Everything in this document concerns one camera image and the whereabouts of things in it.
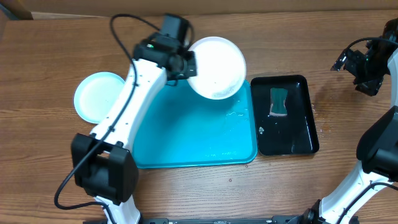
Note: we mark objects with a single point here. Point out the black rectangular tray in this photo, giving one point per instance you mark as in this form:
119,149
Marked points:
294,134

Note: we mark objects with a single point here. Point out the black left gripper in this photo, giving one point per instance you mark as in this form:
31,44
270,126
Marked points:
193,70

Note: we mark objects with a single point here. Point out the light blue plate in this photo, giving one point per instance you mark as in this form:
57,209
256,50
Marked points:
96,94

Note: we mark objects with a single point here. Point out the brown cardboard backdrop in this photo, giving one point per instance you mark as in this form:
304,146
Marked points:
190,7

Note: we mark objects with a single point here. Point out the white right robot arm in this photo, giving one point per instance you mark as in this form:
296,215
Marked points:
376,152

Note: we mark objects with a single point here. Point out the green scrubbing sponge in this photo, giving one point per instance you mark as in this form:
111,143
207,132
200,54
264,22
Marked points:
278,98

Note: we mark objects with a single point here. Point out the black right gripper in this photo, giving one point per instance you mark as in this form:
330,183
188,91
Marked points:
347,59

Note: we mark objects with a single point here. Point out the blue plastic tray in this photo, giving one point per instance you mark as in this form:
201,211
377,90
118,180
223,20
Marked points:
183,129

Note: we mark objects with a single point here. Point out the pink plate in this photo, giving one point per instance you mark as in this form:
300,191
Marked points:
221,68

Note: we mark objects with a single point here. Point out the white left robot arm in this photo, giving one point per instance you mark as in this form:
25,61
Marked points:
103,164

